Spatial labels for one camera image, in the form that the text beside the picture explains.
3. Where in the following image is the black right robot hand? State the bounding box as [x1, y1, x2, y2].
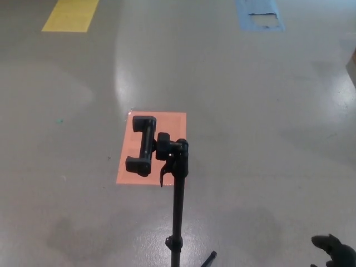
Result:
[310, 234, 356, 267]

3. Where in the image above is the black tripod phone stand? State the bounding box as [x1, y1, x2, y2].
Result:
[125, 115, 217, 267]

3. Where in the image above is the orange floor tape rectangle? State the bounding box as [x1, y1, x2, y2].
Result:
[115, 111, 187, 185]

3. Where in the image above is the torn blue floor tape rectangle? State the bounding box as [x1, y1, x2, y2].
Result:
[235, 0, 286, 32]

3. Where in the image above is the yellow floor tape rectangle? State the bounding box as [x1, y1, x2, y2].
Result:
[41, 0, 100, 33]

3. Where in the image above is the beige box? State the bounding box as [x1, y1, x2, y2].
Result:
[345, 47, 356, 90]

